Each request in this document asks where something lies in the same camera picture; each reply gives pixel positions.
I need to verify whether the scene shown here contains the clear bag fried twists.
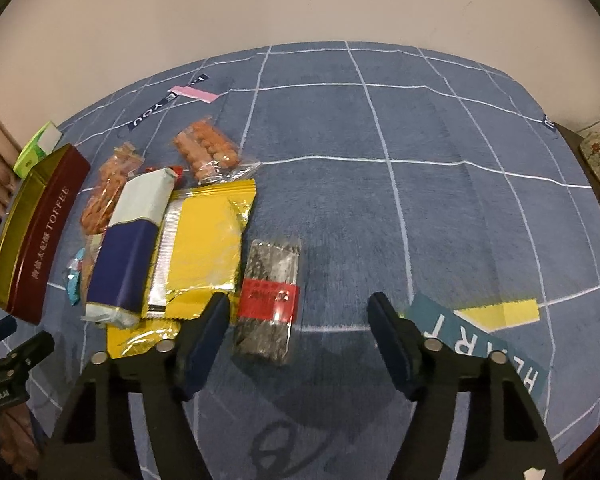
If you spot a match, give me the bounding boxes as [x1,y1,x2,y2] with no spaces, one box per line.
[173,118,261,185]

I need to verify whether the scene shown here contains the blue and white snack pack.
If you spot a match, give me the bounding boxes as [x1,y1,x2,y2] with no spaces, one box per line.
[84,168,176,328]

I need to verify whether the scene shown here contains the green tissue pack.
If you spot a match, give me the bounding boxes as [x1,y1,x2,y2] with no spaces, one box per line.
[12,122,62,179]

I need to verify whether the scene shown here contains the red snack packet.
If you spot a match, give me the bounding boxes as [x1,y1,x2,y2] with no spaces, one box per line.
[144,165,184,184]

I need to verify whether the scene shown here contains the yellow snack bag with silver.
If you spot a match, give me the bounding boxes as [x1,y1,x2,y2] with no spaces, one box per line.
[142,179,257,320]

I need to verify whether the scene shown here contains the gold and maroon toffee tin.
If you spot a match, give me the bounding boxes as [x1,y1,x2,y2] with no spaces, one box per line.
[0,144,91,325]

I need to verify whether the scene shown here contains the clear bag orange snacks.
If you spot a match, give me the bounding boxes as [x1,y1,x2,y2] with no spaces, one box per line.
[80,142,144,235]

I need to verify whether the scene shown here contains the dark seaweed snack pack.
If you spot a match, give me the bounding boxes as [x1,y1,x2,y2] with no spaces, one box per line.
[233,240,301,365]

